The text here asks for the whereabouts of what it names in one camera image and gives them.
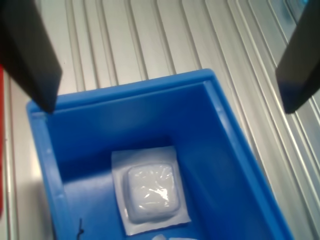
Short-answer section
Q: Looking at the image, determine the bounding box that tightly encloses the blue plastic storage bin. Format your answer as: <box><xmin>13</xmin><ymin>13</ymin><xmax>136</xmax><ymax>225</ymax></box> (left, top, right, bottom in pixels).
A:
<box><xmin>26</xmin><ymin>68</ymin><xmax>296</xmax><ymax>240</ymax></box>

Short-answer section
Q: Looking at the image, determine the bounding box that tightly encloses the clear bubble bandage pack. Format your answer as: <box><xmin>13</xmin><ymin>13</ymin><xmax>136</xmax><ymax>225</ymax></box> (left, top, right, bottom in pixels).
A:
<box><xmin>111</xmin><ymin>145</ymin><xmax>192</xmax><ymax>236</ymax></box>
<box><xmin>151</xmin><ymin>233</ymin><xmax>192</xmax><ymax>240</ymax></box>

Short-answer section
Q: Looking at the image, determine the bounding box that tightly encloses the red plastic crate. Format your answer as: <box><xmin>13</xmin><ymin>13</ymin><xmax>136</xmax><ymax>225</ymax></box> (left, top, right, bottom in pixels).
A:
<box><xmin>0</xmin><ymin>63</ymin><xmax>6</xmax><ymax>221</ymax></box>

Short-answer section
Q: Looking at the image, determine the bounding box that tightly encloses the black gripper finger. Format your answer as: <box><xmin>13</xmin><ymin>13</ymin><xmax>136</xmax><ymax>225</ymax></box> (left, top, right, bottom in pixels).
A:
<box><xmin>0</xmin><ymin>0</ymin><xmax>64</xmax><ymax>115</ymax></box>
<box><xmin>275</xmin><ymin>0</ymin><xmax>320</xmax><ymax>115</ymax></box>

